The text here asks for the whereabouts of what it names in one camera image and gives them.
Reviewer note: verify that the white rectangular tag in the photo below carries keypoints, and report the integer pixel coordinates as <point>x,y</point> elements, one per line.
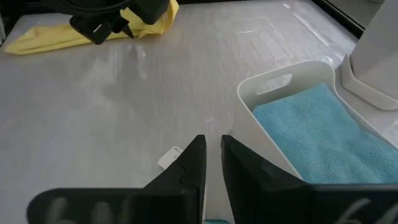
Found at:
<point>169,157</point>

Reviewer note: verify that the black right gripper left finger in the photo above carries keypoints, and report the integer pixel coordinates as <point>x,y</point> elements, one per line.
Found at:
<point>180,186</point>

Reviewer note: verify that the bright blue microfiber towel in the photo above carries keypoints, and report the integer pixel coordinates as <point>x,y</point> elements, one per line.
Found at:
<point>326,140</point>

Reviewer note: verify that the white plastic bin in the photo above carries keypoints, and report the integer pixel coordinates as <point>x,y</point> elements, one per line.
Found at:
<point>248,96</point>

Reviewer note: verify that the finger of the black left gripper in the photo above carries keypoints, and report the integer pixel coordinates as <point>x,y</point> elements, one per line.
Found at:
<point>128,31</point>
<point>90,31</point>

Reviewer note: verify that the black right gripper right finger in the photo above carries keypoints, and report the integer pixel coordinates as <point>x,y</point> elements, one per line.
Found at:
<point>248,186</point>

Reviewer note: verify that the thin teal microfiber towel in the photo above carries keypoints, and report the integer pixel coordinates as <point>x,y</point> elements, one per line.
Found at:
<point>217,221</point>

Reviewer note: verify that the yellow microfiber towel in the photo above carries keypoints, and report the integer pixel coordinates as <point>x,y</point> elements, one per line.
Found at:
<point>46,39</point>

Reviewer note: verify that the white hexagonal plant pot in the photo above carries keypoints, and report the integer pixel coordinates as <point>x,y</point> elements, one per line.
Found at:
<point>376,56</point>

